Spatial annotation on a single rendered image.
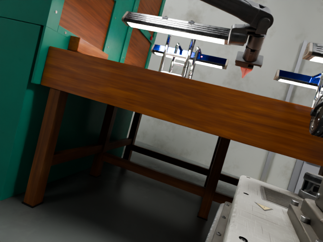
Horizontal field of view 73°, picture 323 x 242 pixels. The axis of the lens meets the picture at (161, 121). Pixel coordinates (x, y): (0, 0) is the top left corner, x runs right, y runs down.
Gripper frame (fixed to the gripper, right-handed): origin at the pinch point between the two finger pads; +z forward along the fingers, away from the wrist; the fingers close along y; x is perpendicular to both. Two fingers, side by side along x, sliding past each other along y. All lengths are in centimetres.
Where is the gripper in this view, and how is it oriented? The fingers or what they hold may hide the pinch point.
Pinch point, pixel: (243, 75)
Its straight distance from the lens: 102.0
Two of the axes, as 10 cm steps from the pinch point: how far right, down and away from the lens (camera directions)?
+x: -3.5, 7.4, -5.7
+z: 0.1, 6.2, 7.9
